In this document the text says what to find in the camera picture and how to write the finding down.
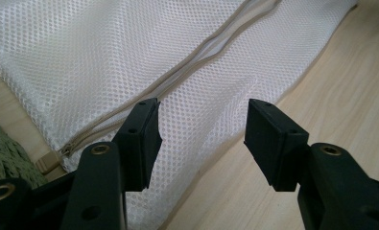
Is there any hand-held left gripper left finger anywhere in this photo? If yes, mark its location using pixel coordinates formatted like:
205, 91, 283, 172
111, 97, 163, 193

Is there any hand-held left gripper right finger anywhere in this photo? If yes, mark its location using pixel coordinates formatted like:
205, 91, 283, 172
244, 98, 310, 193

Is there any white mesh laundry bag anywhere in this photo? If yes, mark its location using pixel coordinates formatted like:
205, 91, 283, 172
0, 0, 359, 230

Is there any green woven basket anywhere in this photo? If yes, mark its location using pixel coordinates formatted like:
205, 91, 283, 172
0, 110, 49, 190

